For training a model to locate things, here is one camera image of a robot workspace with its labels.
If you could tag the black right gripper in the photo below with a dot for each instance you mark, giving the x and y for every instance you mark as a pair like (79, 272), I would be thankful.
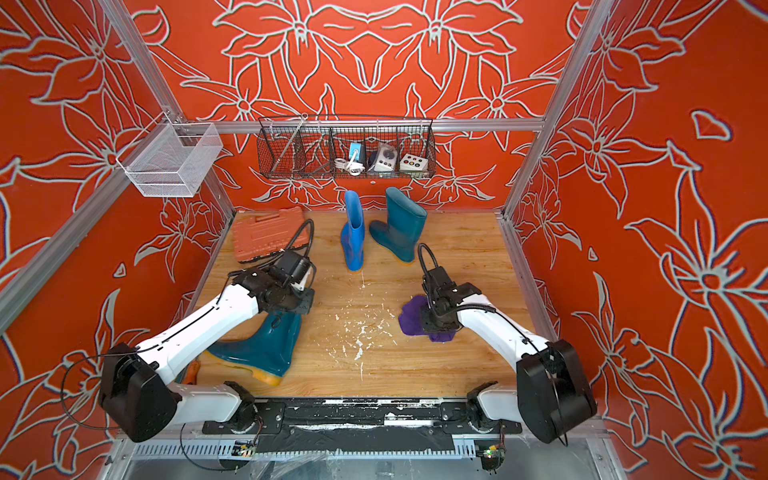
(428, 325)

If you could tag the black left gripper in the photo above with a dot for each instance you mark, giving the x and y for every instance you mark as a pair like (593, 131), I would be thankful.
(307, 306)

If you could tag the purple cloth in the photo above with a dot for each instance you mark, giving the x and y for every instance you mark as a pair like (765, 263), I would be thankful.
(410, 321)

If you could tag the dark teal rubber boot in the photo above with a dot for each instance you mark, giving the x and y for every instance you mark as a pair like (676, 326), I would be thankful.
(267, 354)

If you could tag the blue rubber boot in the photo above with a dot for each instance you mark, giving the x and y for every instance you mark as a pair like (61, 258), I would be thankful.
(353, 232)

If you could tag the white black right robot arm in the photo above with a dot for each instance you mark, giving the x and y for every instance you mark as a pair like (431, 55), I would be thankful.
(552, 395)

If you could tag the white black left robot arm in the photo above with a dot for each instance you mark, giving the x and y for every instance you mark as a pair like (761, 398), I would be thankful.
(253, 324)

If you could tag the orange plastic tool case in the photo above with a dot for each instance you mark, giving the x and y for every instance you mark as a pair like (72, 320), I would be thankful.
(256, 237)

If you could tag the white dotted box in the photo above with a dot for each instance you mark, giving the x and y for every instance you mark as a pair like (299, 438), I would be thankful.
(413, 164)

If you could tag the white grey round device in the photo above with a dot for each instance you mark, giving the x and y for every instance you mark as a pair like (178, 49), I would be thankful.
(384, 159)

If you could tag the blue white small box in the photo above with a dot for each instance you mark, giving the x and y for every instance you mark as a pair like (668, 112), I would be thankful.
(355, 155)

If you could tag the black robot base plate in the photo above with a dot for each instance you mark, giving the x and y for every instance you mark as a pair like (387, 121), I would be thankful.
(449, 415)

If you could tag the black wire wall basket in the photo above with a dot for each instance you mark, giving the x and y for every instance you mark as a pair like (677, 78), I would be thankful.
(317, 146)

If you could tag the white wire mesh basket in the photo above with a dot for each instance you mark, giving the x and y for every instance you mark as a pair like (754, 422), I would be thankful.
(171, 163)

